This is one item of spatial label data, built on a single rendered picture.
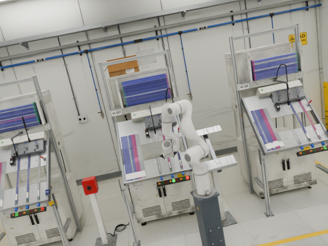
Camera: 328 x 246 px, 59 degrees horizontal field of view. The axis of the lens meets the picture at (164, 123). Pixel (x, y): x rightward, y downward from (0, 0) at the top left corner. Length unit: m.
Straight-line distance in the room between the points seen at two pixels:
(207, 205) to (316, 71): 3.60
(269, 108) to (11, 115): 2.80
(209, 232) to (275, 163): 1.34
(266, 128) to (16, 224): 2.93
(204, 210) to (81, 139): 2.94
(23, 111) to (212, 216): 2.20
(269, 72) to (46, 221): 2.98
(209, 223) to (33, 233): 2.08
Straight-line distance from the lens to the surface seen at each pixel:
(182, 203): 3.44
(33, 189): 3.25
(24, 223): 3.73
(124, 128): 3.19
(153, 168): 2.96
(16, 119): 3.45
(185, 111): 2.31
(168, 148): 2.53
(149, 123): 3.10
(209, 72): 4.77
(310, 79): 5.44
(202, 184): 2.40
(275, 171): 3.59
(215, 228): 2.59
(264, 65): 3.41
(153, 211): 3.45
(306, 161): 3.72
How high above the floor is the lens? 1.89
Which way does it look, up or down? 14 degrees down
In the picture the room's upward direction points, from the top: 11 degrees counter-clockwise
